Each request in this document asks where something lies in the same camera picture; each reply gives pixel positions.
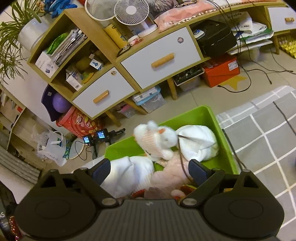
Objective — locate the yellow egg tray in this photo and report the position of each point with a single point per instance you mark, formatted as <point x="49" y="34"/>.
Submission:
<point x="288" y="45"/>

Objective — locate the purple ball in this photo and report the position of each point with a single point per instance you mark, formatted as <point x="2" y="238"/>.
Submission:
<point x="60" y="104"/>

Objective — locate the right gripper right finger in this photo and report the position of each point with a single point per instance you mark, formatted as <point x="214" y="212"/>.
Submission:
<point x="207" y="181"/>

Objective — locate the potted green plant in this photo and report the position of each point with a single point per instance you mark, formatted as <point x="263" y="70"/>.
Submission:
<point x="11" y="50"/>

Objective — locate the clear storage box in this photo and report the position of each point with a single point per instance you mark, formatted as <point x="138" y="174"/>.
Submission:
<point x="149" y="100"/>

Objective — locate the red snack bucket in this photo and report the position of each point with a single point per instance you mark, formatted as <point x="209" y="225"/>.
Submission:
<point x="79" y="124"/>

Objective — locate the black printer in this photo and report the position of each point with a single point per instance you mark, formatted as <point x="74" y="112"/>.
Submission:
<point x="214" y="38"/>

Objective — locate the burger bear plush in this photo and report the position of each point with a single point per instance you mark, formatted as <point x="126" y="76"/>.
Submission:
<point x="182" y="192"/>

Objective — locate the green plastic bin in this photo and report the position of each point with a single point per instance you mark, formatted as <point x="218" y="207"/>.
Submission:
<point x="201" y="115"/>

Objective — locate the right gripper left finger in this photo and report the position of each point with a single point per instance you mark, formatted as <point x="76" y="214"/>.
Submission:
<point x="91" y="180"/>

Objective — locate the white plastic bag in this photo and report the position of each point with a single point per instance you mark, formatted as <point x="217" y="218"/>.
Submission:
<point x="51" y="145"/>

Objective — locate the white desk fan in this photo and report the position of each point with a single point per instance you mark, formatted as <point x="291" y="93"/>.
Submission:
<point x="135" y="13"/>

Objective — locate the wooden drawer cabinet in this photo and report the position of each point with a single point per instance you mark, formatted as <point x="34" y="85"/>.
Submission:
<point x="158" y="57"/>

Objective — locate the pink fuzzy sock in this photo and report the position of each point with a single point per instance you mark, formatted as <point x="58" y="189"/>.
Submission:
<point x="167" y="183"/>

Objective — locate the grey checked tablecloth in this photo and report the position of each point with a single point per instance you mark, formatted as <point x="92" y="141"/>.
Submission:
<point x="262" y="132"/>

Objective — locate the red trimmed white glove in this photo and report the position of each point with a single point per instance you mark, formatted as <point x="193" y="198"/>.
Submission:
<point x="128" y="175"/>

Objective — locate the white duck plush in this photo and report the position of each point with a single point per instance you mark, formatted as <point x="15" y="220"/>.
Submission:
<point x="156" y="141"/>

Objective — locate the orange shoe box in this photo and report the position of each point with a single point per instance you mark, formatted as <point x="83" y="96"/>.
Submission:
<point x="220" y="69"/>

